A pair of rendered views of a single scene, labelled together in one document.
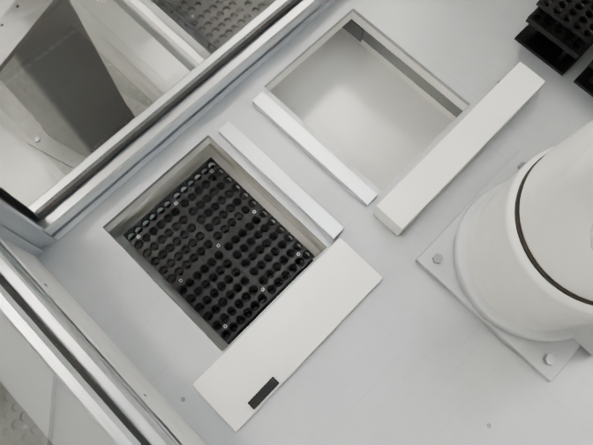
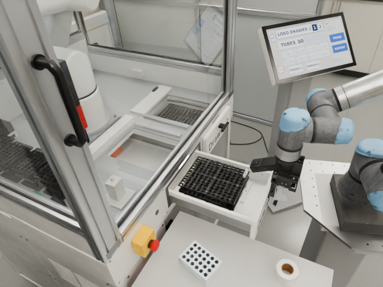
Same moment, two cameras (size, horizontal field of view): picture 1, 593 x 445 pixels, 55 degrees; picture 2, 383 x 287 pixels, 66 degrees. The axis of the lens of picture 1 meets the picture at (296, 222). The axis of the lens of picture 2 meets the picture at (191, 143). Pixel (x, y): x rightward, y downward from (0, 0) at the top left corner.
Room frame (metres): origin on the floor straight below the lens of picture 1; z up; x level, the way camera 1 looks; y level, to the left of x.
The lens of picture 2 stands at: (1.40, -0.09, 1.72)
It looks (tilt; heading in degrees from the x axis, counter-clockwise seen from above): 40 degrees down; 168
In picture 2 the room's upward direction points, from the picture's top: 4 degrees counter-clockwise
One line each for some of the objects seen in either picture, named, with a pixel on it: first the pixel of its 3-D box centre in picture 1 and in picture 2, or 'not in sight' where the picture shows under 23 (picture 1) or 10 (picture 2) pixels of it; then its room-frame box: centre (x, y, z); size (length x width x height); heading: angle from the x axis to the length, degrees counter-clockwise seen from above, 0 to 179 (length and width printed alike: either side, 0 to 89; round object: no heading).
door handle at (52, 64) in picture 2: not in sight; (64, 107); (0.91, -0.21, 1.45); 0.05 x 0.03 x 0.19; 49
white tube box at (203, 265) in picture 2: not in sight; (200, 262); (0.90, 0.02, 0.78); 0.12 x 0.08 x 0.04; 34
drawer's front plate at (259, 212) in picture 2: not in sight; (265, 199); (0.79, 0.30, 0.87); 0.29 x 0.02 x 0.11; 139
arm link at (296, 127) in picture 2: not in sight; (293, 129); (0.81, 0.33, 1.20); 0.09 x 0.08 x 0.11; 69
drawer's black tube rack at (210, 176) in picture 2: not in sight; (214, 183); (0.65, 0.15, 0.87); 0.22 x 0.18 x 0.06; 49
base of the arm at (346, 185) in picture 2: not in sight; (362, 180); (0.81, 0.69, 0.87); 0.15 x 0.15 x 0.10
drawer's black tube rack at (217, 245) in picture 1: (221, 251); not in sight; (0.21, 0.11, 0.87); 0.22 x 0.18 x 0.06; 49
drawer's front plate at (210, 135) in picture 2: not in sight; (217, 130); (0.34, 0.26, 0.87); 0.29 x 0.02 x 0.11; 139
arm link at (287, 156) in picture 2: not in sight; (288, 149); (0.81, 0.33, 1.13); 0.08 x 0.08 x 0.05
